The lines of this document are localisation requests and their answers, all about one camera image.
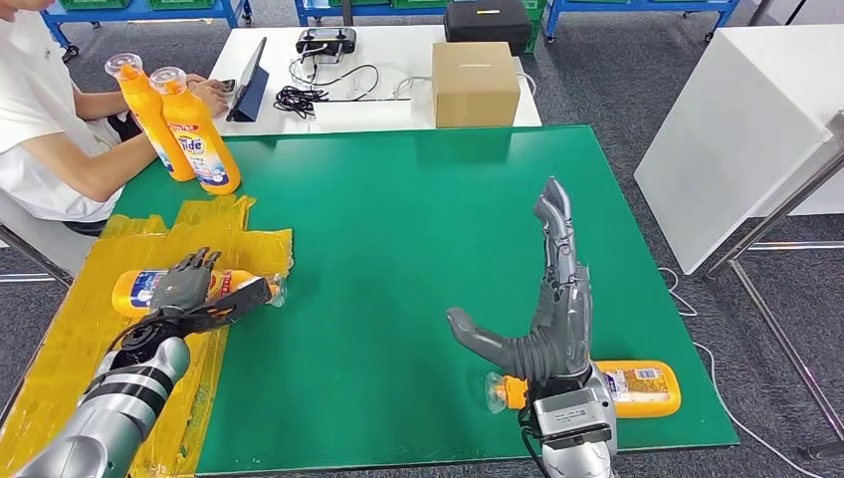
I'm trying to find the black cable bundle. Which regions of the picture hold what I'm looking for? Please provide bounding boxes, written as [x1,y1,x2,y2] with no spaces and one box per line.
[273,86,329,120]

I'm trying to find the white desk cable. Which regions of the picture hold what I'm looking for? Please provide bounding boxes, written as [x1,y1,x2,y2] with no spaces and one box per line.
[349,69,433,101]

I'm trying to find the white table steel legs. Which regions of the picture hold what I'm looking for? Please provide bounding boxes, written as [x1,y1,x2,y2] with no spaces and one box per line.
[634,25,844,460]
[0,191,101,288]

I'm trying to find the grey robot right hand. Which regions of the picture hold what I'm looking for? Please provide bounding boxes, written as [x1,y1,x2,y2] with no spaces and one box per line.
[446,176,593,384]

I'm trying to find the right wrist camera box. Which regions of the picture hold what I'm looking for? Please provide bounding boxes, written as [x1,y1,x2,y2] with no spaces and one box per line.
[530,385,618,451]

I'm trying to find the black remote controller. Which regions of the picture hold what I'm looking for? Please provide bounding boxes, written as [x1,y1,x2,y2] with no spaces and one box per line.
[295,27,358,58]

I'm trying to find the blue shelf cart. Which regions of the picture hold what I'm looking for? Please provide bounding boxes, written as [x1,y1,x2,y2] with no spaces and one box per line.
[295,0,456,28]
[40,0,253,61]
[545,0,741,44]

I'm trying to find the yellow tape patch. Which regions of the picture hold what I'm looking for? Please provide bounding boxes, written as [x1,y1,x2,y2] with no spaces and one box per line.
[0,194,295,478]

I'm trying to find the black stool seat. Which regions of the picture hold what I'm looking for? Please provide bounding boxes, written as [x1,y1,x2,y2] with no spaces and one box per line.
[62,219,110,237]

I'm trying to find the black hard case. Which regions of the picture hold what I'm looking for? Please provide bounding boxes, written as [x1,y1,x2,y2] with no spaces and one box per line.
[443,0,532,57]

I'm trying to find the brown cardboard box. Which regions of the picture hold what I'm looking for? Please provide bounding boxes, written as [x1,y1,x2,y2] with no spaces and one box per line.
[431,40,523,129]

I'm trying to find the white floor cable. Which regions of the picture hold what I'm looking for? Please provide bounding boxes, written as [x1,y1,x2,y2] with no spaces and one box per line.
[658,267,829,478]

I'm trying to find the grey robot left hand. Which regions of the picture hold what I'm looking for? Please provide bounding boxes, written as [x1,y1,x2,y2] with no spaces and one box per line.
[149,247,224,317]

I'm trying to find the person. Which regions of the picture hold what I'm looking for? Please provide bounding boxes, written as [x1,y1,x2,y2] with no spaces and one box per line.
[0,0,230,224]

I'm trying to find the tablet with blue cover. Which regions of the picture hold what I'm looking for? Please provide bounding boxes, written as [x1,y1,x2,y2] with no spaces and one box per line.
[226,36,271,124]

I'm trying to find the black looping cable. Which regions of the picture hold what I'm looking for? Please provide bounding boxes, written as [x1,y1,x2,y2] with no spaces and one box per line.
[288,52,382,104]

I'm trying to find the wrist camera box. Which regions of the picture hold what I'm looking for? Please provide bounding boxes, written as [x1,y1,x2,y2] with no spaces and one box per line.
[187,277,275,335]
[530,385,618,451]

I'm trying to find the person's right hand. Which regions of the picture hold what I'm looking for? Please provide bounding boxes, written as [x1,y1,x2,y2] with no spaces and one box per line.
[186,76,230,120]

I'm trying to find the orange detergent bottle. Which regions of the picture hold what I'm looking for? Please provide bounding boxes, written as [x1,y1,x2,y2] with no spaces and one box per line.
[104,52,197,183]
[149,66,243,197]
[110,267,290,320]
[484,358,683,420]

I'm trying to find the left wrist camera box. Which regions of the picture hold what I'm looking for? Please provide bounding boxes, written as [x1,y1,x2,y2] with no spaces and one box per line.
[187,277,275,335]

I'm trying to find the white desk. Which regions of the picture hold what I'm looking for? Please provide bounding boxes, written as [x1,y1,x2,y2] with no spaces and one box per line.
[207,25,543,137]

